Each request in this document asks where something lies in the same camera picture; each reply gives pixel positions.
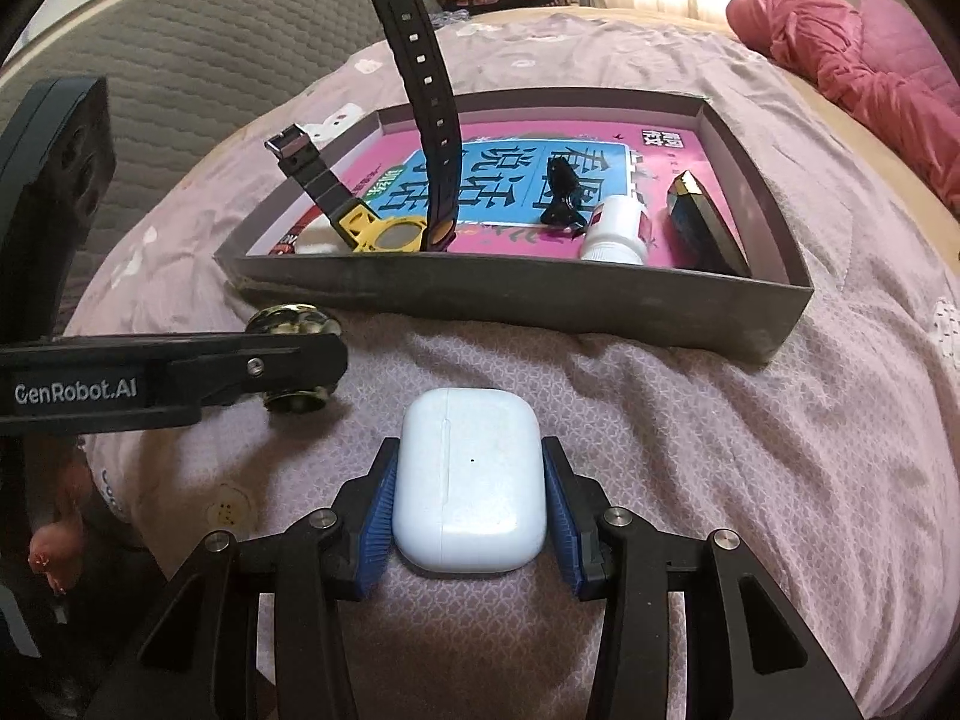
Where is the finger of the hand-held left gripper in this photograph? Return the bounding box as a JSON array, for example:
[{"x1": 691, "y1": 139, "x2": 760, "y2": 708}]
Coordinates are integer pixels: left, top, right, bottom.
[{"x1": 171, "y1": 331, "x2": 350, "y2": 421}]

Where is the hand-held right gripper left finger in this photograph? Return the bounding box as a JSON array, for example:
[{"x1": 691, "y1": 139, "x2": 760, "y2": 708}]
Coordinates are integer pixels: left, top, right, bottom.
[{"x1": 97, "y1": 436, "x2": 400, "y2": 720}]

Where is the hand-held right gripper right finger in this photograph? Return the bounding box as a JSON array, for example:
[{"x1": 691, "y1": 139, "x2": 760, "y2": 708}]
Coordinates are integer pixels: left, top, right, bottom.
[{"x1": 541, "y1": 439, "x2": 863, "y2": 720}]

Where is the white earbuds case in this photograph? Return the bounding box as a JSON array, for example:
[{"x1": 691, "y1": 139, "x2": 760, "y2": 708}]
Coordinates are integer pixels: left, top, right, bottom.
[{"x1": 394, "y1": 388, "x2": 548, "y2": 577}]

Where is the white oval pad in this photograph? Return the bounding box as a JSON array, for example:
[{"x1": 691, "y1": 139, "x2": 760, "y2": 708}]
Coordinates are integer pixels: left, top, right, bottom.
[{"x1": 294, "y1": 219, "x2": 353, "y2": 254}]

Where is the yellow and black wristwatch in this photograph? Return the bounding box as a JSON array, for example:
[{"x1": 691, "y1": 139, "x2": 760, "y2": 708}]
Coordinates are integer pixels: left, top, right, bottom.
[{"x1": 264, "y1": 0, "x2": 460, "y2": 254}]

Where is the grey cardboard box tray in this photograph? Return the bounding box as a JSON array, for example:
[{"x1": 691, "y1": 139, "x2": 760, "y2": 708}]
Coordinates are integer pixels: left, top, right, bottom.
[{"x1": 214, "y1": 88, "x2": 815, "y2": 367}]

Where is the white pill bottle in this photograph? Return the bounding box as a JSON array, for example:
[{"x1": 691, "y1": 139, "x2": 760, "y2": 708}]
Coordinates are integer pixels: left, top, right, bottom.
[{"x1": 579, "y1": 195, "x2": 650, "y2": 265}]

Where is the black hair claw clip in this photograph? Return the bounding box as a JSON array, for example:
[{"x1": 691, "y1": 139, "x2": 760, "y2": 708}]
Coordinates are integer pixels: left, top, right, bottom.
[{"x1": 538, "y1": 160, "x2": 593, "y2": 235}]

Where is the black and gold rectangular box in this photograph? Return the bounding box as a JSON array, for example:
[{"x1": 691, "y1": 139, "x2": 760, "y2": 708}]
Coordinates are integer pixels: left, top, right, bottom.
[{"x1": 665, "y1": 170, "x2": 751, "y2": 276}]

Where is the person's left hand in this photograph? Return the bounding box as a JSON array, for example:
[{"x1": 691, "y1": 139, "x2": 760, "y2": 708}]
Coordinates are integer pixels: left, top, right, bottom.
[{"x1": 28, "y1": 457, "x2": 87, "y2": 601}]

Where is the pink and blue book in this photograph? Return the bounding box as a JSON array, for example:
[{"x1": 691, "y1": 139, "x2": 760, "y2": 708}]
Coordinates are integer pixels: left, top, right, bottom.
[{"x1": 266, "y1": 124, "x2": 740, "y2": 271}]

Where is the grey quilted headboard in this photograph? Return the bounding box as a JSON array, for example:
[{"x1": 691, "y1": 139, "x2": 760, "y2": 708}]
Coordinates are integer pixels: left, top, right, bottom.
[{"x1": 0, "y1": 0, "x2": 443, "y2": 331}]

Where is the pink quilted duvet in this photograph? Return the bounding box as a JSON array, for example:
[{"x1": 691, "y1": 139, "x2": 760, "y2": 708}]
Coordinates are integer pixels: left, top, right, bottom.
[{"x1": 725, "y1": 0, "x2": 960, "y2": 215}]

